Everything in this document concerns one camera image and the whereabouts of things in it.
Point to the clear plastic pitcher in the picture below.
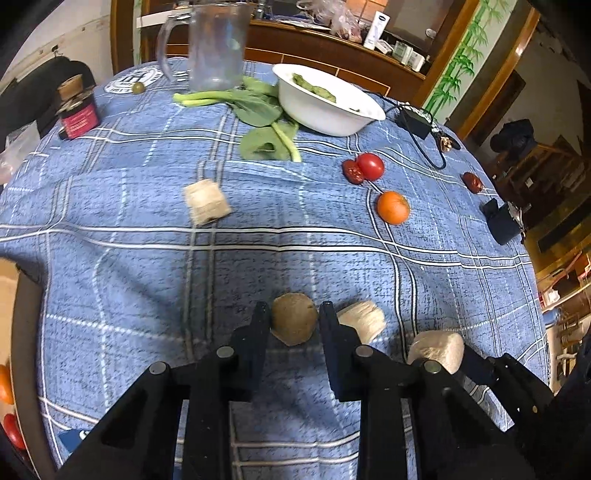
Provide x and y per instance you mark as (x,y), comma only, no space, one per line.
(214,46)

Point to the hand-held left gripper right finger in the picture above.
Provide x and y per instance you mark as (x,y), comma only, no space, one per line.
(330,341)

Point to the white bowl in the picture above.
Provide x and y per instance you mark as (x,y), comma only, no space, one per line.
(328,110)

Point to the small brown roll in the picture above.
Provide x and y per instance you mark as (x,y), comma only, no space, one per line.
(71,85)

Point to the red tomato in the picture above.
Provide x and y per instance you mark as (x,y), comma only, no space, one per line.
(371,166)
(14,431)

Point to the clear plastic bag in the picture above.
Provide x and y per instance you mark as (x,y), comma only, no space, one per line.
(14,147)

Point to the black charger with plug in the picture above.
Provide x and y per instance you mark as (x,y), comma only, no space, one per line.
(503,221)

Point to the green bok choy leaf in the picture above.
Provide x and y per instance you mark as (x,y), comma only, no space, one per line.
(268,143)

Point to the wooden furniture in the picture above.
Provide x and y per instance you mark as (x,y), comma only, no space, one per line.
(545,175)

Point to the dark jar with pink label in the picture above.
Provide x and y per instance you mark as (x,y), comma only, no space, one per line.
(78,117)

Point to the red date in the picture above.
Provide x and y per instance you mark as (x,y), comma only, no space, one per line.
(352,173)
(473,182)

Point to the green bok choy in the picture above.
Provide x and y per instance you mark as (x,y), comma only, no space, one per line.
(231,99)

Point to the white plastic bag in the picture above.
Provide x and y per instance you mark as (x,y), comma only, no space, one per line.
(332,16)

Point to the blue plaid tablecloth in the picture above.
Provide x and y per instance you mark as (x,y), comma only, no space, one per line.
(277,258)

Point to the orange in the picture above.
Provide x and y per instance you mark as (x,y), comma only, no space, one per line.
(3,385)
(393,207)

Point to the beige yam cube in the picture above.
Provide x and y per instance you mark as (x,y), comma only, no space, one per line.
(207,202)

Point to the dark bag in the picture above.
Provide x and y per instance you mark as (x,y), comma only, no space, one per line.
(512,136)

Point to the wooden cabinet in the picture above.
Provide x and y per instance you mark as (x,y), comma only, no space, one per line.
(286,41)

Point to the white tube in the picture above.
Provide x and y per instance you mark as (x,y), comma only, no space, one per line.
(376,30)

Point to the green vegetables in bowl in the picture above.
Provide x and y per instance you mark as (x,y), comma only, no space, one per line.
(314,87)

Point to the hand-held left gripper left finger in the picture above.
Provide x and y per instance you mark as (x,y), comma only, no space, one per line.
(261,332)

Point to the black sofa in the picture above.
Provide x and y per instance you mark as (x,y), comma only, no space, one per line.
(23,92)

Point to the green olive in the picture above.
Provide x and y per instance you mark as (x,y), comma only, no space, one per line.
(137,87)

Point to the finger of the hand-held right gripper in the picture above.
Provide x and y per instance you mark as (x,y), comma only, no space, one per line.
(512,383)

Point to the small white boxes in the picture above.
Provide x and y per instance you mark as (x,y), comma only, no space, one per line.
(408,54)

